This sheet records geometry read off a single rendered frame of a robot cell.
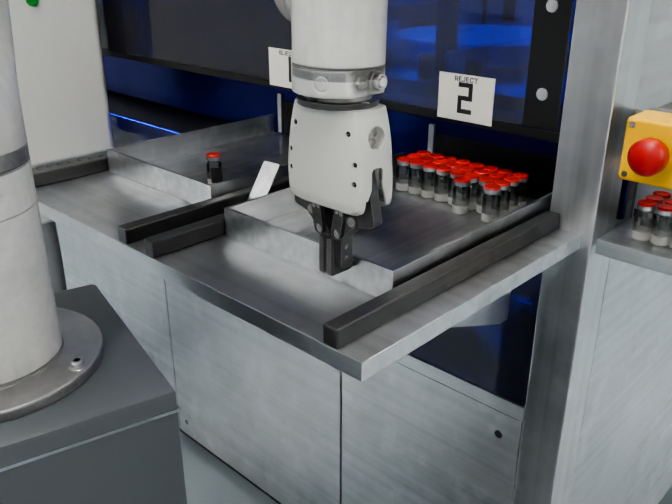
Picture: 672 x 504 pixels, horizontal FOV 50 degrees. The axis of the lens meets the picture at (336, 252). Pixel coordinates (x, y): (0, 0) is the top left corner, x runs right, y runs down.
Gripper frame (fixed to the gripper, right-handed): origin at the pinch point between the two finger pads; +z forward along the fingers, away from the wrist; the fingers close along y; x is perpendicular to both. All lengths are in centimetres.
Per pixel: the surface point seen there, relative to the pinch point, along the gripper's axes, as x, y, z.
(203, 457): -36, 80, 92
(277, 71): -31, 43, -9
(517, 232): -22.2, -7.7, 1.9
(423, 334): -0.1, -11.2, 5.0
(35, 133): -10, 89, 5
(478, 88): -31.2, 5.0, -11.7
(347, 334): 7.2, -8.3, 3.2
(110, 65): -40, 111, -2
